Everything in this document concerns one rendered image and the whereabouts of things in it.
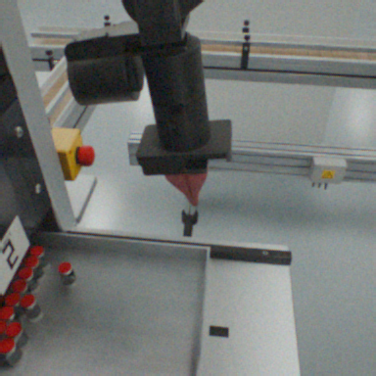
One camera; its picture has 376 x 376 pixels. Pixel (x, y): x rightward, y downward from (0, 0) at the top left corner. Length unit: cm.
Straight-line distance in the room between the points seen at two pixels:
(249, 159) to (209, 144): 110
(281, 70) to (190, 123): 93
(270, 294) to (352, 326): 111
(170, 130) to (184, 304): 32
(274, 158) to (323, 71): 38
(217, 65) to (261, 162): 44
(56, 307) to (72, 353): 8
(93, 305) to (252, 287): 26
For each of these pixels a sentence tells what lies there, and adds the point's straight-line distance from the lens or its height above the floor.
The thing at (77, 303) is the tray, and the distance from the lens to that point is 64.
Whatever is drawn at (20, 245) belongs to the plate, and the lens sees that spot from 57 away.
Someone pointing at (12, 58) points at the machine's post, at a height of 123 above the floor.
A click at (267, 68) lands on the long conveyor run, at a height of 90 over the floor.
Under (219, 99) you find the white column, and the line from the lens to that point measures 203.
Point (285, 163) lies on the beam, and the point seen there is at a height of 50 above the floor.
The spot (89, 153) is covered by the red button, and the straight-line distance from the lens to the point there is 70.
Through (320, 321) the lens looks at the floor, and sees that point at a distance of 170.
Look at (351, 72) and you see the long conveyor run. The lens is 134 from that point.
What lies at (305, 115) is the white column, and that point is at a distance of 211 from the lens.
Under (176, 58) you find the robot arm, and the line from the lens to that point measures 35.
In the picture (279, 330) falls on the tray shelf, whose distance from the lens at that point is 62.
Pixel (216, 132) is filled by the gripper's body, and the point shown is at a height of 118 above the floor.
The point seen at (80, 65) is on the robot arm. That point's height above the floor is 127.
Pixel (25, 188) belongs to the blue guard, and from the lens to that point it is 57.
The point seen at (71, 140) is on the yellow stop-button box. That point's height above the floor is 103.
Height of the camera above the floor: 141
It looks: 42 degrees down
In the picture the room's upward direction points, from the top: straight up
